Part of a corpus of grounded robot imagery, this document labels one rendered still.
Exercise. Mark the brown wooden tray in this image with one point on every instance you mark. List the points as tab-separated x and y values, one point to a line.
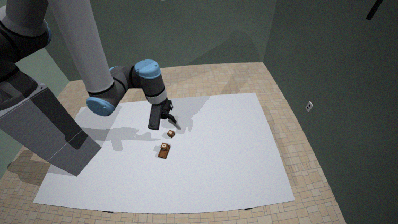
163	154

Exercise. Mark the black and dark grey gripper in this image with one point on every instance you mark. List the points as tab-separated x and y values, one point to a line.
165	113

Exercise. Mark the brown cube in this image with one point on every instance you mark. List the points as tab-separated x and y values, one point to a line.
164	147
171	133

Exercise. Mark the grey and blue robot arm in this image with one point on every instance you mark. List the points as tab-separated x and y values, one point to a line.
23	31

